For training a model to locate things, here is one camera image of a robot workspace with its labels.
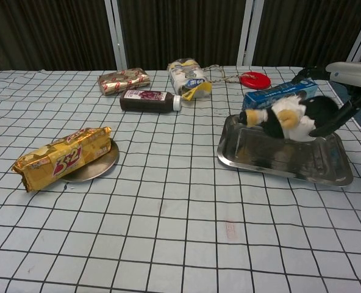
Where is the checkered light blue tablecloth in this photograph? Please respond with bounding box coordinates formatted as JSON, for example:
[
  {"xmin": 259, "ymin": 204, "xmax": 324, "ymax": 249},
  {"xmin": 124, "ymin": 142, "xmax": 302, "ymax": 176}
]
[{"xmin": 0, "ymin": 65, "xmax": 361, "ymax": 293}]

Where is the dark brown small bottle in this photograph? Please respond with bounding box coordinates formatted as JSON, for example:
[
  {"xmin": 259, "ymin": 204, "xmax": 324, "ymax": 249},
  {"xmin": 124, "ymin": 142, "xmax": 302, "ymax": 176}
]
[{"xmin": 119, "ymin": 89, "xmax": 182, "ymax": 114}]

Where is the red plastic disc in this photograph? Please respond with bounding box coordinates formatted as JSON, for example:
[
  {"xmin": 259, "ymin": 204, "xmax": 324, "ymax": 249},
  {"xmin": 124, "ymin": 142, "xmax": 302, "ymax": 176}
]
[{"xmin": 240, "ymin": 71, "xmax": 272, "ymax": 91}]

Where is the gold cracker packet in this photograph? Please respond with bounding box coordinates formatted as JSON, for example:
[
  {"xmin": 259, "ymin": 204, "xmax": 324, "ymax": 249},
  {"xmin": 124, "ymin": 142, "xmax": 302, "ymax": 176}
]
[{"xmin": 13, "ymin": 126, "xmax": 113, "ymax": 193}]

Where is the round metal plate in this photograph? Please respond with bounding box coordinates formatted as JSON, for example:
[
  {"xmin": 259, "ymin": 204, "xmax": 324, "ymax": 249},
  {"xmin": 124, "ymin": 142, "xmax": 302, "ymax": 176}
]
[{"xmin": 63, "ymin": 139, "xmax": 120, "ymax": 183}]

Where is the blue toothpaste box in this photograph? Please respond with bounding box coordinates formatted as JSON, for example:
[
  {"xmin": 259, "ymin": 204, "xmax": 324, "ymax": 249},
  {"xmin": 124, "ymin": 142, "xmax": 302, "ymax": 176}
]
[{"xmin": 242, "ymin": 78, "xmax": 319, "ymax": 110}]

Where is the silver red snack packet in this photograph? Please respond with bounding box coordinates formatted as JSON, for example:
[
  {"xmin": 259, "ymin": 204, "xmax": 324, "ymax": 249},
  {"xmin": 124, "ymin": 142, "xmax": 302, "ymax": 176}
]
[{"xmin": 97, "ymin": 67, "xmax": 151, "ymax": 97}]

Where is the braided beige rope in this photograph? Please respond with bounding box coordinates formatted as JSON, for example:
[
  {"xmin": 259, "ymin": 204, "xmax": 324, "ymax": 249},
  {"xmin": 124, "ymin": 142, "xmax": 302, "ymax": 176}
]
[{"xmin": 203, "ymin": 64, "xmax": 245, "ymax": 84}]

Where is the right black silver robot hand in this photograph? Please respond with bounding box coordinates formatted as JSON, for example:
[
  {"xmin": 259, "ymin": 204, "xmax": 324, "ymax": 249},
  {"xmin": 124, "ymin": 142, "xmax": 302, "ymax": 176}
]
[{"xmin": 291, "ymin": 62, "xmax": 361, "ymax": 137}]

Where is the rectangular metal tray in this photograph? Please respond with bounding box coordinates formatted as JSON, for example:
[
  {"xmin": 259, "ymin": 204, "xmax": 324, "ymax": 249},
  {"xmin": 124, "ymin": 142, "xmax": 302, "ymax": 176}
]
[{"xmin": 216, "ymin": 113, "xmax": 354, "ymax": 187}]

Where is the black white plush toy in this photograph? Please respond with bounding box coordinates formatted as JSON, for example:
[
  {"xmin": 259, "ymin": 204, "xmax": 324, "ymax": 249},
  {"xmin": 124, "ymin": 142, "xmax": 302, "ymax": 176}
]
[{"xmin": 237, "ymin": 93, "xmax": 340, "ymax": 141}]

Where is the white yellow snack bag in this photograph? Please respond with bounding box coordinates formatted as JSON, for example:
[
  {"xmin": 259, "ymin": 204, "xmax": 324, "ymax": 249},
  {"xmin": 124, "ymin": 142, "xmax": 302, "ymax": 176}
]
[{"xmin": 167, "ymin": 58, "xmax": 213, "ymax": 101}]

